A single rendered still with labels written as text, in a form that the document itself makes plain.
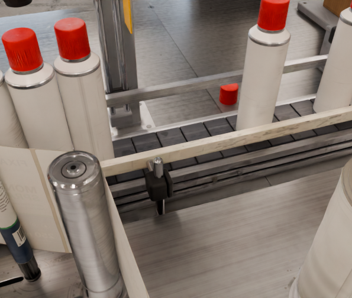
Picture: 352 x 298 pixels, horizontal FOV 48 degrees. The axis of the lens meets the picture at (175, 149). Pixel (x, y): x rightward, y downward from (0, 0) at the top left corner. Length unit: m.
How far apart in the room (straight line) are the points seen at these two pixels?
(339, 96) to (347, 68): 0.05
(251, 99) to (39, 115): 0.27
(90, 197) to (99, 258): 0.08
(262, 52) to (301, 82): 0.34
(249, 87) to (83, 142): 0.23
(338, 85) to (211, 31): 0.44
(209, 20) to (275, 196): 0.62
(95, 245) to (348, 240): 0.19
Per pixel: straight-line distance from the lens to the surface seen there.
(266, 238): 0.48
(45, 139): 0.48
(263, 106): 0.55
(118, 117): 0.60
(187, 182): 0.55
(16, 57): 0.43
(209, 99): 0.75
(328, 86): 0.63
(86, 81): 0.45
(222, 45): 0.93
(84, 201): 0.29
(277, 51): 0.51
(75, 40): 0.43
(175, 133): 0.60
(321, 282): 0.36
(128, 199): 0.54
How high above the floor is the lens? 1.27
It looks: 43 degrees down
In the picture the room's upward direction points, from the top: straight up
